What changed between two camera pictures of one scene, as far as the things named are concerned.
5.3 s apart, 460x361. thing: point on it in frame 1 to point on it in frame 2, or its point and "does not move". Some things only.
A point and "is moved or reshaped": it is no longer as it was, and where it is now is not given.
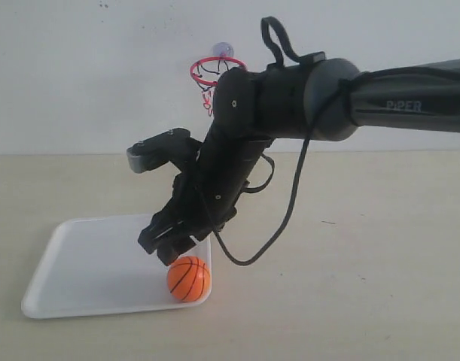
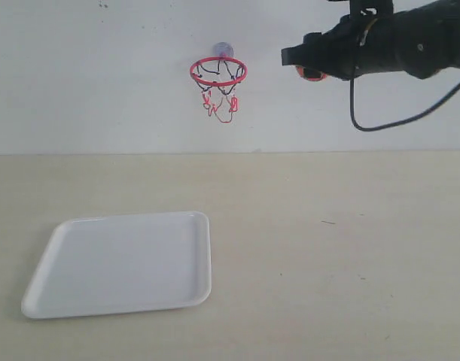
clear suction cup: [223, 49] does not move
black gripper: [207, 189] to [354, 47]
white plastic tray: [95, 265] does not move
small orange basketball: [188, 277] is moved or reshaped
